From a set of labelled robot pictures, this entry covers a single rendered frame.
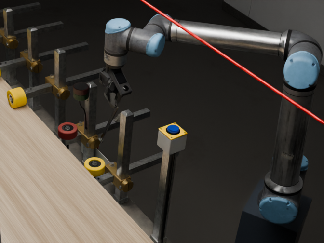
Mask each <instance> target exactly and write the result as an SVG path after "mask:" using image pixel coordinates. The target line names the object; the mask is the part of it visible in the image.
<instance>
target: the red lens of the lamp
mask: <svg viewBox="0 0 324 243"><path fill-rule="evenodd" d="M74 85H75V84H74ZM74 85H73V93H74V94H76V95H86V94H88V92H89V85H88V88H87V89H85V90H77V89H75V88H74Z"/></svg>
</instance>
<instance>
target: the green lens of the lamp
mask: <svg viewBox="0 0 324 243"><path fill-rule="evenodd" d="M88 95H89V93H88V94H86V95H83V96H79V95H76V94H74V93H73V98H74V99H75V100H78V101H84V100H86V99H88Z"/></svg>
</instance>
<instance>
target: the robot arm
mask: <svg viewBox="0 0 324 243"><path fill-rule="evenodd" d="M165 15H167V14H165ZM167 16H168V17H170V16H169V15H167ZM170 18H171V17H170ZM172 19H173V20H175V21H176V22H178V23H179V24H180V25H182V26H183V27H185V28H186V29H188V30H189V31H191V32H192V33H194V34H195V35H197V36H198V37H200V38H201V39H203V40H204V41H206V42H207V43H209V44H210V45H212V46H213V47H217V48H224V49H231V50H238V51H245V52H252V53H259V54H269V55H275V56H279V57H280V58H281V59H282V60H283V61H286V62H285V65H284V68H283V73H284V79H283V94H284V95H286V96H287V97H289V98H291V99H292V100H294V101H295V102H296V103H298V104H299V105H301V106H302V107H304V108H305V109H307V110H308V111H310V112H311V108H312V103H313V98H314V92H315V89H316V86H317V80H318V76H319V72H320V65H321V60H322V57H323V51H322V49H321V46H320V45H319V43H318V42H317V41H316V40H315V39H314V38H312V37H311V36H309V35H307V34H305V33H303V32H300V31H296V30H289V29H288V30H287V31H285V32H284V33H280V32H272V31H264V30H257V29H249V28H242V27H231V26H223V25H216V24H208V23H201V22H193V21H185V20H178V19H174V18H172ZM165 41H170V42H181V43H189V44H196V45H203V46H206V45H205V44H203V43H202V42H200V41H199V40H197V39H196V38H194V37H193V36H191V35H190V34H189V33H187V32H186V31H184V30H183V29H181V28H180V27H178V26H177V25H175V24H174V23H172V22H171V21H169V20H168V19H166V18H165V17H164V16H162V15H161V14H156V15H155V16H153V17H152V18H151V19H150V21H149V22H148V24H147V25H146V26H145V27H144V28H143V29H140V28H136V27H131V23H130V22H129V21H128V20H126V19H122V18H116V19H112V20H109V21H108V22H107V24H106V30H105V48H104V61H105V63H106V68H105V69H104V68H103V70H102V71H100V74H99V82H100V83H101V84H102V85H103V86H104V87H106V89H105V92H104V96H105V98H106V99H107V101H108V103H109V105H110V106H111V107H112V108H115V107H116V106H117V105H118V103H119V102H120V100H121V98H122V97H123V96H125V95H129V94H131V92H132V89H131V87H130V85H129V83H128V81H127V79H126V77H125V75H124V73H123V71H122V69H121V68H122V67H123V66H124V64H126V62H127V56H128V51H131V52H135V53H139V54H143V55H147V56H149V57H158V56H160V54H161V53H162V51H163V49H164V45H165ZM103 71H104V72H103ZM309 121H310V115H308V114H307V113H305V112H304V111H302V110H300V109H299V108H298V107H296V106H295V105H293V104H292V103H290V102H289V101H287V100H286V99H284V98H283V97H282V100H281V106H280V113H279V119H278V126H277V133H276V139H275V146H274V153H273V157H272V161H271V165H270V170H269V172H268V173H267V174H266V176H265V180H264V187H263V189H262V190H261V191H260V192H259V194H258V197H257V204H258V206H259V210H260V213H261V215H262V216H263V217H264V218H265V219H266V220H268V221H269V222H271V223H274V224H279V225H283V224H289V223H291V222H292V221H294V220H295V218H296V216H297V214H298V213H299V210H300V198H301V193H302V188H303V183H304V179H305V175H306V172H307V169H308V164H309V162H308V159H307V158H306V157H305V156H304V155H303V153H304V147H305V142H306V137H307V131H308V126H309Z"/></svg>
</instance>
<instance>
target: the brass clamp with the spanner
mask: <svg viewBox="0 0 324 243"><path fill-rule="evenodd" d="M82 124H83V126H78V123H77V124H75V125H76V126H77V128H78V132H79V133H80V134H81V140H80V141H81V142H82V143H83V144H84V145H85V146H86V147H87V148H90V149H96V148H97V147H98V146H99V145H100V141H99V139H98V135H97V134H95V135H94V136H91V137H87V136H86V135H85V134H84V122H82Z"/></svg>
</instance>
